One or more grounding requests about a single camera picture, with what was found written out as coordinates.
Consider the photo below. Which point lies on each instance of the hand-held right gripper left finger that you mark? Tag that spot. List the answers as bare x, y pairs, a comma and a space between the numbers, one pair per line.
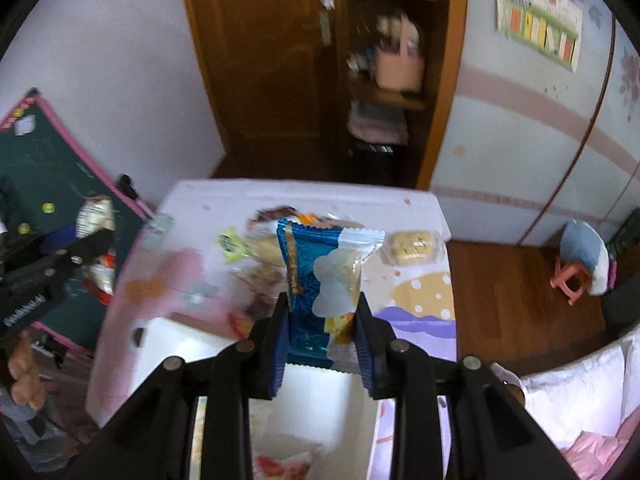
277, 360

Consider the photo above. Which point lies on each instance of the white pillow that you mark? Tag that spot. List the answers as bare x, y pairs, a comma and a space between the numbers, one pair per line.
575, 390

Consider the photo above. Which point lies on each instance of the brown wooden knob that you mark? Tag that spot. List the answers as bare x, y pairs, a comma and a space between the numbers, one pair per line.
516, 391

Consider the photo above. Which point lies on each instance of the folded pink towels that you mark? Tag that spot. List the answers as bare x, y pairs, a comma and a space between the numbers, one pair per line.
375, 122

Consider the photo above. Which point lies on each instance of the wooden shelf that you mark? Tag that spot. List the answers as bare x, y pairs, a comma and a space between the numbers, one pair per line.
440, 85

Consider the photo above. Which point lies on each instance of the green snack packet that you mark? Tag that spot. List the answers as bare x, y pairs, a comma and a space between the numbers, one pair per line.
231, 247

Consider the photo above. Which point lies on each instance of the clear yellow cracker packet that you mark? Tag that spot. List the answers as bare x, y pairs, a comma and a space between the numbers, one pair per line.
412, 246

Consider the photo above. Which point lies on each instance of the wooden door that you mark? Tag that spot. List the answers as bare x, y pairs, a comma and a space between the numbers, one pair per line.
260, 60

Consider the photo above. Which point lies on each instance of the wall poster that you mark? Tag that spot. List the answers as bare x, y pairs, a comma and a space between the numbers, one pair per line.
540, 10

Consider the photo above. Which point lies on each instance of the pink stool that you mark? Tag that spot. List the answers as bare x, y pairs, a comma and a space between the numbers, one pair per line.
570, 280

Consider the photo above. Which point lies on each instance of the black box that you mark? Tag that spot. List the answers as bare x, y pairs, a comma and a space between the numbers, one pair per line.
622, 307

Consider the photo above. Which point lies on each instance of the orange snack packet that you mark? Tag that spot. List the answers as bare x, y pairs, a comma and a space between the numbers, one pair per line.
241, 325

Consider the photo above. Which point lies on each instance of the pink blanket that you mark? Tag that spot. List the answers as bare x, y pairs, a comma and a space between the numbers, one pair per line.
600, 452

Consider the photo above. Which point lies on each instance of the black easel clamp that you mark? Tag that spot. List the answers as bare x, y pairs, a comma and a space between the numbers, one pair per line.
126, 186

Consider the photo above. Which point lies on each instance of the printed tablecloth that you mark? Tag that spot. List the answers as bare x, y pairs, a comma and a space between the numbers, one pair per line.
420, 290

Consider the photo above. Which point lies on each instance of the blue plush cushion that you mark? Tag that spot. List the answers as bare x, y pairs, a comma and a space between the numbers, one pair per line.
582, 250

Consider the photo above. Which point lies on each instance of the brown snack packet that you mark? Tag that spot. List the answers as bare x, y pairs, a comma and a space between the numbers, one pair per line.
272, 215

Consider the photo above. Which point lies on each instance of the blue snack packet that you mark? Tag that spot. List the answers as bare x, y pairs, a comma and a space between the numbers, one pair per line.
305, 280

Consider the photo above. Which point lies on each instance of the person's left hand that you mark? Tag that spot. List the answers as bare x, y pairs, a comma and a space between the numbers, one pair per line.
25, 370

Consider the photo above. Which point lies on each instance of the green chalkboard pink frame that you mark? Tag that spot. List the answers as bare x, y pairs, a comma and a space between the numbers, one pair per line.
40, 175

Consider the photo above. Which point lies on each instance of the pink basket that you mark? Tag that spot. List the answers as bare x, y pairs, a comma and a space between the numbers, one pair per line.
400, 67

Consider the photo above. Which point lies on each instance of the pale floral wardrobe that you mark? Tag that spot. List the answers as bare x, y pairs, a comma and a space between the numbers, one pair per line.
525, 135

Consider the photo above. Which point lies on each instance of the green patterned bag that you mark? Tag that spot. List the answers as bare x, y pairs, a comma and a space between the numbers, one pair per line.
625, 237

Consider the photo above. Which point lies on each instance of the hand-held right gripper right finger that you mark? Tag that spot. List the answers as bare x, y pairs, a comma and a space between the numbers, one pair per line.
367, 360

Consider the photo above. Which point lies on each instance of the white tray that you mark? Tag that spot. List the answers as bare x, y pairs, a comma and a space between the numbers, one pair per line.
320, 410

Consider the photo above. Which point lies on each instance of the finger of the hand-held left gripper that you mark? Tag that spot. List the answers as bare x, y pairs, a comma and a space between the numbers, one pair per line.
85, 252
57, 241

